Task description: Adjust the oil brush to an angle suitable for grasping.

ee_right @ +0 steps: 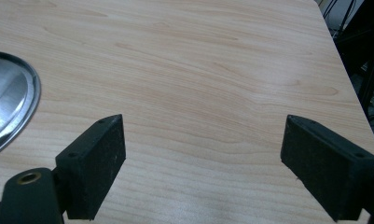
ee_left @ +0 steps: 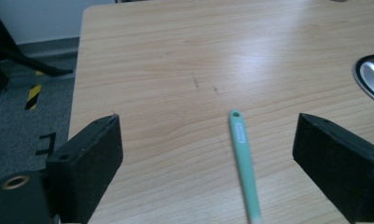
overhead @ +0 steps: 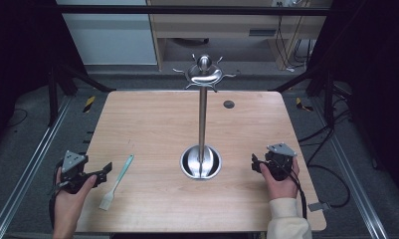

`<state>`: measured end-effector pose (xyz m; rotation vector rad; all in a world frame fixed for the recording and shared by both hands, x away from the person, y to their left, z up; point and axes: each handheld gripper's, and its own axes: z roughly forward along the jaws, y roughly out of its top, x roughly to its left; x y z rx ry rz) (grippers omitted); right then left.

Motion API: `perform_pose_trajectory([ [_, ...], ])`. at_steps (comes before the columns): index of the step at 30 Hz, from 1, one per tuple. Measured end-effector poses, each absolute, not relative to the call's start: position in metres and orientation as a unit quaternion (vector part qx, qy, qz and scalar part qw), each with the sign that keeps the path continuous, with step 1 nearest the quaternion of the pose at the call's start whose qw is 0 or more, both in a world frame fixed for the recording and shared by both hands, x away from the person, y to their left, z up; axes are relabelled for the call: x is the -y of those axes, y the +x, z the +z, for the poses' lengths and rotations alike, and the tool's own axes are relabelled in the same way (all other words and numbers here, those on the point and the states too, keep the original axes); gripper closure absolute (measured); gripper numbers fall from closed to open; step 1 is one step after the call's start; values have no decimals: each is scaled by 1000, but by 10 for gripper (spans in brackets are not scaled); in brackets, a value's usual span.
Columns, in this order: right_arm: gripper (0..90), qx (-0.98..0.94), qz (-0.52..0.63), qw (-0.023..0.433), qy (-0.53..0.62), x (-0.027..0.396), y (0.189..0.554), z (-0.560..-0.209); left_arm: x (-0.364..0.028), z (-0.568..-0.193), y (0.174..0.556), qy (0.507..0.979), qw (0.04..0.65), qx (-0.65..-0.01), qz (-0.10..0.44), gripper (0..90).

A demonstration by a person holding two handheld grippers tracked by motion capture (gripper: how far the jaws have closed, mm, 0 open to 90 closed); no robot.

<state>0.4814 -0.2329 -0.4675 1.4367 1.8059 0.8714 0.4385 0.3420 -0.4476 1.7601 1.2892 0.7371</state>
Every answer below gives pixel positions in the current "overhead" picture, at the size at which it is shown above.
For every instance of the yellow black tape strip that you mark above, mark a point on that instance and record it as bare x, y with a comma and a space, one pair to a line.
302, 104
89, 103

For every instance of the black metal frame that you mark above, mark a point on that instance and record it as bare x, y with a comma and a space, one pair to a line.
316, 86
67, 83

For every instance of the aluminium floor rail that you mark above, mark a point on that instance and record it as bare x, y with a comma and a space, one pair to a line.
24, 172
356, 186

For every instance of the metal utensil stand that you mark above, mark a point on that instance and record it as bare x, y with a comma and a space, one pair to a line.
202, 119

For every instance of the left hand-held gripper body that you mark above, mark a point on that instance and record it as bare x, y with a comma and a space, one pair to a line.
75, 172

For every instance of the person's right hand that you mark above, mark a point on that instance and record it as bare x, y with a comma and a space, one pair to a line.
280, 187

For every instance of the light wooden desk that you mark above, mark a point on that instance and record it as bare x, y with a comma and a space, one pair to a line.
240, 30

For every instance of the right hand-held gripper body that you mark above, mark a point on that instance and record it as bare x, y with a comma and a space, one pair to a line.
280, 162

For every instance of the white cabinet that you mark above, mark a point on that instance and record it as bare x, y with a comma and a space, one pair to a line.
110, 36

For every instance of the person's left hand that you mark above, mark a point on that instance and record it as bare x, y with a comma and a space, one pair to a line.
69, 202

